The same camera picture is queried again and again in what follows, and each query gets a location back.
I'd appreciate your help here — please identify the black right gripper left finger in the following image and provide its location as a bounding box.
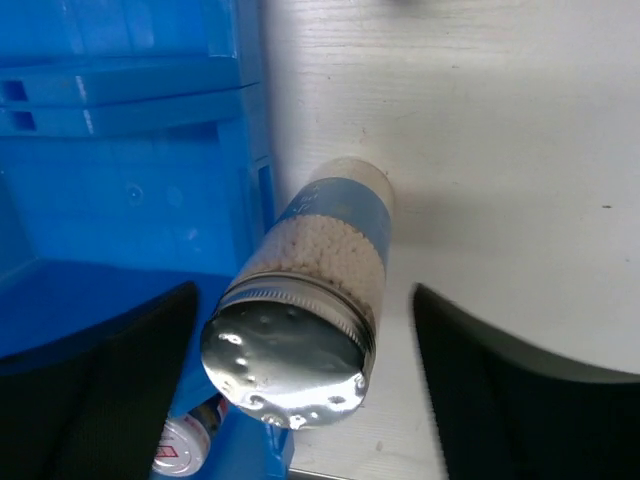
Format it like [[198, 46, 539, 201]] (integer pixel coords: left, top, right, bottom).
[[1, 282, 198, 479]]

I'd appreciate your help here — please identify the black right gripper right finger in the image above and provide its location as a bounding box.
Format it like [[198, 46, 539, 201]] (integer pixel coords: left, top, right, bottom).
[[412, 284, 639, 479]]

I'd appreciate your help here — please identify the white-lid spice jar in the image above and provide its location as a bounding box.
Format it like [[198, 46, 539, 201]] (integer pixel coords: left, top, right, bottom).
[[151, 394, 229, 479]]

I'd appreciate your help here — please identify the silver-lid shaker blue label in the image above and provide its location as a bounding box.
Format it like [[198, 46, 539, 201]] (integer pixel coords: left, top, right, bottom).
[[200, 157, 394, 430]]

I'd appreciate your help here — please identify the blue bin near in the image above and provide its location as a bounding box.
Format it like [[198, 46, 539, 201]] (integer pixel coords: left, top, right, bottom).
[[1, 259, 294, 479]]

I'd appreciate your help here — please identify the blue bin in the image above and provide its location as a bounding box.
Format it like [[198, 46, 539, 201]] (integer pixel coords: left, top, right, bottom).
[[1, 1, 263, 105], [1, 84, 274, 279], [1, 259, 294, 479]]

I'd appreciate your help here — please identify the blue bin middle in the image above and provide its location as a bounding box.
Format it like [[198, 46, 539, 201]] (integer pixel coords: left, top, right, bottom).
[[1, 84, 274, 279]]

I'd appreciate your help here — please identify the blue bin far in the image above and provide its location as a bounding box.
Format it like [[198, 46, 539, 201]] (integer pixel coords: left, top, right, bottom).
[[1, 1, 263, 105]]

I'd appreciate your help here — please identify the aluminium table edge rail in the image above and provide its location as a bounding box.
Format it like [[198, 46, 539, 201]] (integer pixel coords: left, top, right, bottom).
[[287, 468, 344, 480]]

